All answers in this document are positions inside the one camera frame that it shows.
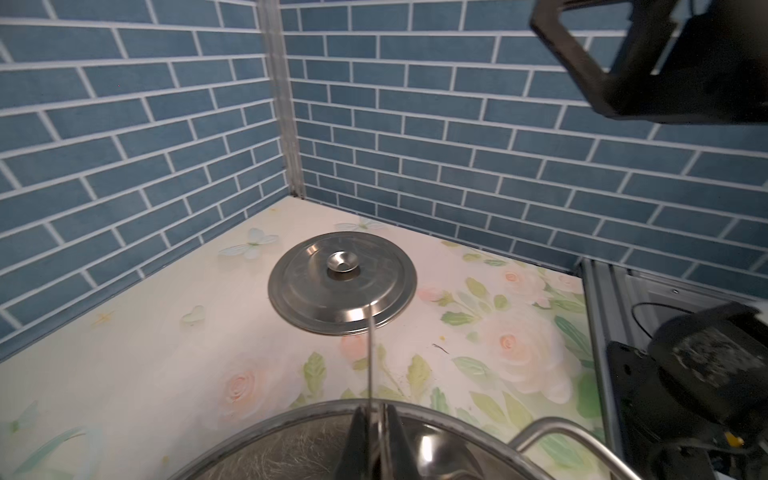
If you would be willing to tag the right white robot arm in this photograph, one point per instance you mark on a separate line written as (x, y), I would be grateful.
(693, 403)

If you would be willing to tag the stainless steel pot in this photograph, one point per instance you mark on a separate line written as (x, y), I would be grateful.
(307, 443)

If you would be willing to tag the floral table mat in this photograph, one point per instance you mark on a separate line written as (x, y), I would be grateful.
(140, 385)

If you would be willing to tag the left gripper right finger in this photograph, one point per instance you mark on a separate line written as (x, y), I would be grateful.
(396, 460)

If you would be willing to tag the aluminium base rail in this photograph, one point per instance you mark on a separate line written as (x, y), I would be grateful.
(627, 306)

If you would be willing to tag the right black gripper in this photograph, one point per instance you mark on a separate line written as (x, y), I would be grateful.
(709, 69)

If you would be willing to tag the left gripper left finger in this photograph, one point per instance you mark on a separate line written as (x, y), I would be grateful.
(355, 460)

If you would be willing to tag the steel ladle spoon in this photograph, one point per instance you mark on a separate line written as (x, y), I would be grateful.
(372, 422)

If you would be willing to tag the steel pot lid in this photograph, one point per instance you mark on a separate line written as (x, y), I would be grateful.
(339, 283)

